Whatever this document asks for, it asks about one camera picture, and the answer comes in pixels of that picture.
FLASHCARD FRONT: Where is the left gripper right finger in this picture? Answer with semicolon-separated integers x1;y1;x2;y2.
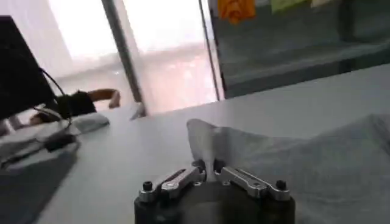
213;158;292;202

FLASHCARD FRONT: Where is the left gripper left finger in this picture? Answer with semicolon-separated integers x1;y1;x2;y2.
138;159;207;203

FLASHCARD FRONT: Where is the grey printed t-shirt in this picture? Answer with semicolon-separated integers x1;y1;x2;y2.
186;113;390;224

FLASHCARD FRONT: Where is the pale grey desk equipment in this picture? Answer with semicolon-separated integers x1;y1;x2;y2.
0;112;111;172

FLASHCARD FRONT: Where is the grey shelf with goods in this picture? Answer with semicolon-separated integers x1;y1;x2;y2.
208;0;390;100

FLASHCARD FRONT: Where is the black monitor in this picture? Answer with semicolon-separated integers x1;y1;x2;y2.
0;15;58;121

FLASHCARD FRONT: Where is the thin dark window post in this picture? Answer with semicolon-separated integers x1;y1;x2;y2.
197;0;221;102

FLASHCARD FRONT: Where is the thick grey window post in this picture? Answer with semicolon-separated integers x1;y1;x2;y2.
101;0;147;118

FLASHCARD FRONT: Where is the black cable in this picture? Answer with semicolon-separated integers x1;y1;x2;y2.
32;68;74;144

